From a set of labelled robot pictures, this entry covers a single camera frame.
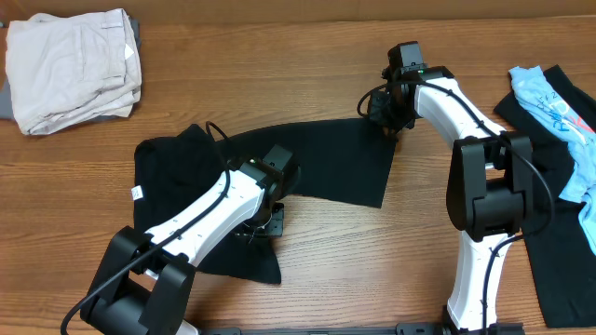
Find black t-shirt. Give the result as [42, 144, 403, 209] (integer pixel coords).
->
[132, 116, 397, 286]

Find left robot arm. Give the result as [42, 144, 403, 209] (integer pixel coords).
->
[78, 146, 300, 335]

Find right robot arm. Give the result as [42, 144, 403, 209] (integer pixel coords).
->
[359, 62, 533, 334]

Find light blue printed shirt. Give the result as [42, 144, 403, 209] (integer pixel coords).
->
[508, 66, 595, 249]

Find black garment at right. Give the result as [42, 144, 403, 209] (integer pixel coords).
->
[494, 66, 595, 328]

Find folded beige trousers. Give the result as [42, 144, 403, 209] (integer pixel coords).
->
[5, 8, 142, 136]

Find grey folded cloth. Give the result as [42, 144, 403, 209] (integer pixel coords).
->
[1, 18, 142, 121]

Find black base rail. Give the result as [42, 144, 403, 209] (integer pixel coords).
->
[199, 323, 525, 335]

